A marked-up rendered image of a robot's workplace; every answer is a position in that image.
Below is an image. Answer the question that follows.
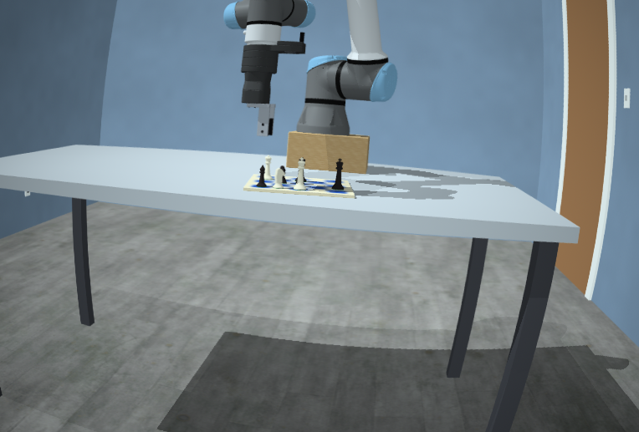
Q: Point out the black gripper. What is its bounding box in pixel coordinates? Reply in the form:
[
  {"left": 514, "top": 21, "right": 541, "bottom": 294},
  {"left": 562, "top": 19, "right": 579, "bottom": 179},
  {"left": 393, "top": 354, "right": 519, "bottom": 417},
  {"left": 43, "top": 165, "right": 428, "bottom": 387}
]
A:
[{"left": 241, "top": 24, "right": 306, "bottom": 136}]

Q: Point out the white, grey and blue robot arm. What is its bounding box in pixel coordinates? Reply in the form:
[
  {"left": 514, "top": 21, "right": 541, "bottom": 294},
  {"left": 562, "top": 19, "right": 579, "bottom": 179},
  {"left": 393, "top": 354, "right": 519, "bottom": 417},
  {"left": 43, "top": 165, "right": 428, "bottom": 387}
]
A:
[{"left": 223, "top": 0, "right": 397, "bottom": 135}]

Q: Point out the blue and cream chessboard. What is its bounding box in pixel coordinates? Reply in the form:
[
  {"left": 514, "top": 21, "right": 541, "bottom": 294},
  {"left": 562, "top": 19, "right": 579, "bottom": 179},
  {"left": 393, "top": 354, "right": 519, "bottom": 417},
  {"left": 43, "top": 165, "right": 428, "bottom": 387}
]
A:
[{"left": 243, "top": 175, "right": 355, "bottom": 198}]

